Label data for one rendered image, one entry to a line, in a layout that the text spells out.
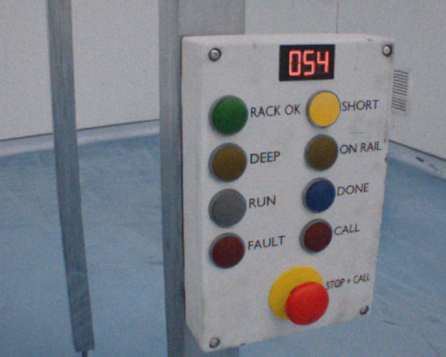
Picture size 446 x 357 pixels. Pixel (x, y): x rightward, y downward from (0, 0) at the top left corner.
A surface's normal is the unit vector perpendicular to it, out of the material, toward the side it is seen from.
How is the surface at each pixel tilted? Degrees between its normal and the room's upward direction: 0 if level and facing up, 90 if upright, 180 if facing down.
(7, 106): 90
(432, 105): 90
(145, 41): 90
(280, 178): 90
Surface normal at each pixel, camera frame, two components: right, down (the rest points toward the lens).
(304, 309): 0.29, 0.31
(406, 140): -0.87, 0.15
